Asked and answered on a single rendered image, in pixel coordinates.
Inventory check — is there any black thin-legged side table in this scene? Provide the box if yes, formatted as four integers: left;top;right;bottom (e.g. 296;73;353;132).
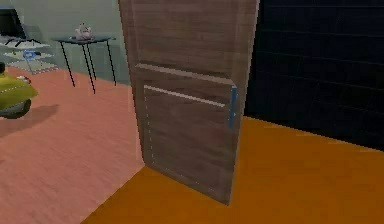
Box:
53;36;118;95

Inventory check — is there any black television set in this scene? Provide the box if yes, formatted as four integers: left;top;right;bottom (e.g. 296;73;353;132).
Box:
0;8;27;40

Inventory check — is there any yellow-green round seat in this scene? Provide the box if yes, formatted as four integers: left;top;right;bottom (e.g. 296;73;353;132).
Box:
0;62;39;120

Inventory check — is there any brown wooden room door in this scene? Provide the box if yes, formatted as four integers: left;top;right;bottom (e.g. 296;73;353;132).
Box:
117;0;261;206

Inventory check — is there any white wire shelf rack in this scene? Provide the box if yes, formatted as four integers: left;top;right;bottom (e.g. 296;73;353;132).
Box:
0;38;58;76

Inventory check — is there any blue door handle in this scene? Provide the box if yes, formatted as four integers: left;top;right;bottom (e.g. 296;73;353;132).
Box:
227;84;239;129

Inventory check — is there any grey teapot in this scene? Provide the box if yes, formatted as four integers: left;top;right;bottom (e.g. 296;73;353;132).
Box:
73;22;94;42

